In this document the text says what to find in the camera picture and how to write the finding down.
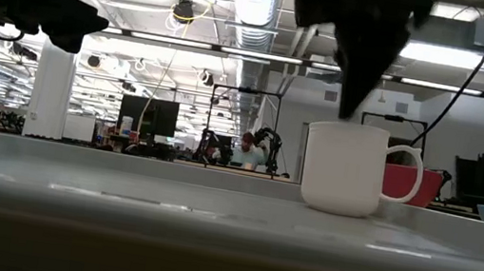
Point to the white mug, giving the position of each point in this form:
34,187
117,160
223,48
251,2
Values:
342,170

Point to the white cabinet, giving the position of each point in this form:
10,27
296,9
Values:
78,128

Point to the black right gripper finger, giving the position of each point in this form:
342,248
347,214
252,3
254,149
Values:
362,72

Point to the white canister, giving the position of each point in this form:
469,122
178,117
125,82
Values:
126,126

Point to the black background robot arm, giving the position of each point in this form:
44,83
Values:
209,142
272,142

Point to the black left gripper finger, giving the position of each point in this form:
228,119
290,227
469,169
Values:
76,19
63,41

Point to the long ceiling light bar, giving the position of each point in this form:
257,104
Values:
259,55

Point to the silver ventilation duct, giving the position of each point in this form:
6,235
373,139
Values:
255,8

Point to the black monitor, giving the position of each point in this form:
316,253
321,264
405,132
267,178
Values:
148,117

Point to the red bowl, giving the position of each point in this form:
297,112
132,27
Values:
429,187

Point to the person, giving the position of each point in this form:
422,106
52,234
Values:
248,156

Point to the black ceiling camera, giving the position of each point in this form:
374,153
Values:
184,10

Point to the white column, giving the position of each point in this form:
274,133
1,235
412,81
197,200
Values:
50,92

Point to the black metal frame stand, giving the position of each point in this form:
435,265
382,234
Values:
393,118
248,91

